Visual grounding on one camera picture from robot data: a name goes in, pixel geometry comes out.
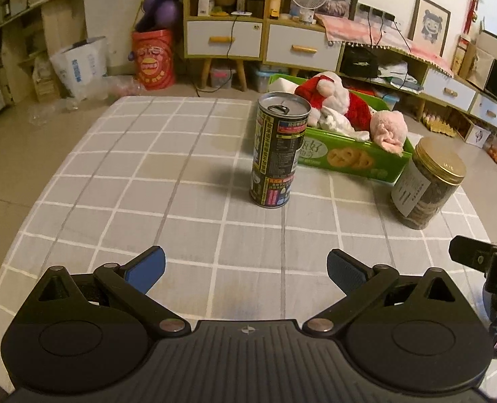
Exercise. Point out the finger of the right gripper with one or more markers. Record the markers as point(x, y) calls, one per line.
point(477, 255)

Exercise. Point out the black box on shelf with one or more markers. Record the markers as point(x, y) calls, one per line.
point(360, 62)

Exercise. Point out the black tall can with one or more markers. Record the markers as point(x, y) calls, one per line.
point(281, 123)

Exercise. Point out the grey checked rug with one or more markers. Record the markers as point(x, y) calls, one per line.
point(175, 172)

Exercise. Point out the wooden drawer cabinet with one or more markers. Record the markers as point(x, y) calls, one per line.
point(261, 31)

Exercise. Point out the clear storage box blue lid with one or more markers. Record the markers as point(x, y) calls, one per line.
point(261, 73)

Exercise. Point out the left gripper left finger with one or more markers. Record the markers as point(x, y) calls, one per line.
point(126, 287)

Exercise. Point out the white paper bag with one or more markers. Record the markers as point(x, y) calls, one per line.
point(80, 64)

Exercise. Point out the cartoon girl picture frame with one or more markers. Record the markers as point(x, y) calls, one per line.
point(429, 26)

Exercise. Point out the pink table runner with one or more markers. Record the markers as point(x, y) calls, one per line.
point(371, 33)

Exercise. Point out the glass jar gold lid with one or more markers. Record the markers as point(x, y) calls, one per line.
point(431, 177)

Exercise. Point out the red snack bucket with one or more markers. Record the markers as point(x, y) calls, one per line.
point(153, 54)

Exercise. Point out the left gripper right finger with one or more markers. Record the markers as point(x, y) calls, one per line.
point(363, 286)

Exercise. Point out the green plastic bin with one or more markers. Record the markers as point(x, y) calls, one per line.
point(330, 151)

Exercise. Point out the white cloth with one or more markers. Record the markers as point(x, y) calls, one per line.
point(333, 122)

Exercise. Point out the santa plush toy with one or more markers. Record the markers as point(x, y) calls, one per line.
point(326, 89)

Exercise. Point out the pink knitted ball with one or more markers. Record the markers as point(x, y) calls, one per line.
point(388, 130)

